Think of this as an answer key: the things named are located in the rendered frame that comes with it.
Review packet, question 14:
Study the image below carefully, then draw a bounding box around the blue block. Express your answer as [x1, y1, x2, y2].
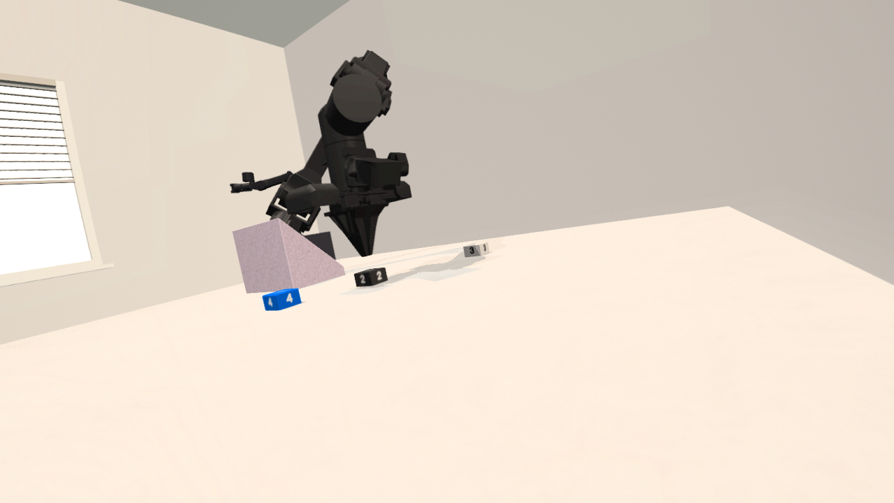
[262, 288, 301, 311]

